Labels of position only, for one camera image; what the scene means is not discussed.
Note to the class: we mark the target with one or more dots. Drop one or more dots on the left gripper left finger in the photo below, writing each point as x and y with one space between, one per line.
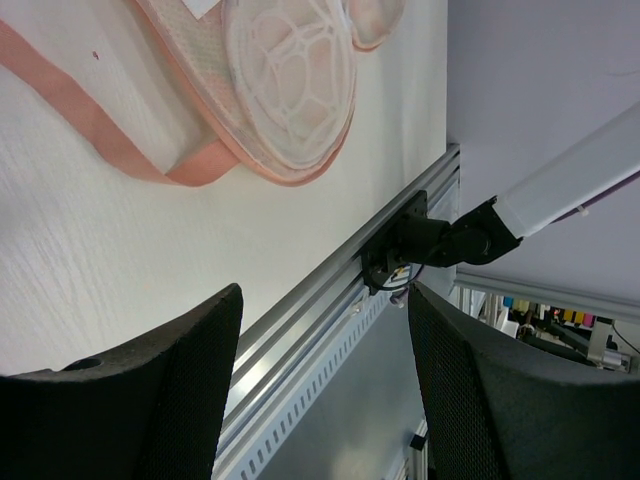
151 408

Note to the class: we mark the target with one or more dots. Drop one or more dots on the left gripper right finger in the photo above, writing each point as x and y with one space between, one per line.
497 408

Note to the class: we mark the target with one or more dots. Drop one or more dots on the floral mesh laundry bag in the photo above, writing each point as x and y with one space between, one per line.
275 80

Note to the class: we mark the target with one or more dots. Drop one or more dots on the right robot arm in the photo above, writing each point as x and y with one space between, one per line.
587 172

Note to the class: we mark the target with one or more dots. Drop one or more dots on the background lab equipment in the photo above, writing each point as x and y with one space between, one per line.
589 329

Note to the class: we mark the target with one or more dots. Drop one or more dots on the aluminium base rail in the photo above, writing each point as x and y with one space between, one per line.
270 350

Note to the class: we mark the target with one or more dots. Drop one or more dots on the white slotted cable duct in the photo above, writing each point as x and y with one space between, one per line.
310 378

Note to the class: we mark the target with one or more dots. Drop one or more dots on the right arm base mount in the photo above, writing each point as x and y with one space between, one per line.
409 237

